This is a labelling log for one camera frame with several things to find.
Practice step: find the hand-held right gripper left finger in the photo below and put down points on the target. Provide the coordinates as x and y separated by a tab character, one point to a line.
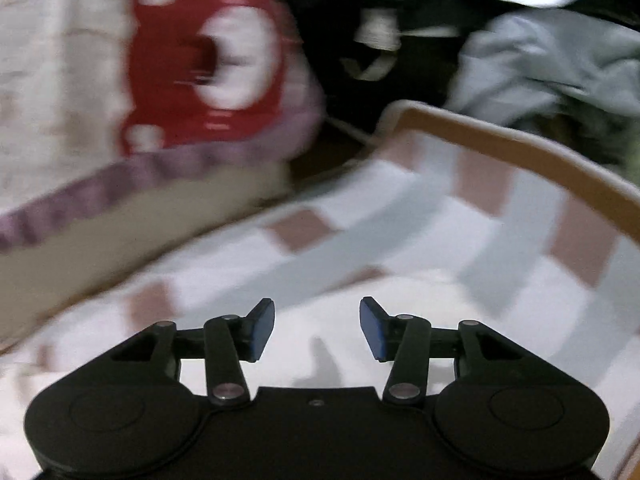
263	328

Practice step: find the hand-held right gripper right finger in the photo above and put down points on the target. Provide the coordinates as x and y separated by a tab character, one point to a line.
372	328

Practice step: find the white grey brown checked bedsheet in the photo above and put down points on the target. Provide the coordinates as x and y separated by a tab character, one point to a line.
380	230

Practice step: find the brown bed edge trim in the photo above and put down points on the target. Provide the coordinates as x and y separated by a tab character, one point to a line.
500	138

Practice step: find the black garment with white print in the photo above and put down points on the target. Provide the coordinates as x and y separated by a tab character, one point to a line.
325	35

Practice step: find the light grey-blue garment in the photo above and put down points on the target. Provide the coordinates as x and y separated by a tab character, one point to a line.
525	55

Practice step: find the red bear print quilt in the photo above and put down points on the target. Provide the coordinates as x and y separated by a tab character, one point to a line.
65	85

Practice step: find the beige bed frame panel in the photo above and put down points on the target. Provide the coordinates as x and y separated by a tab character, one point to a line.
125	230

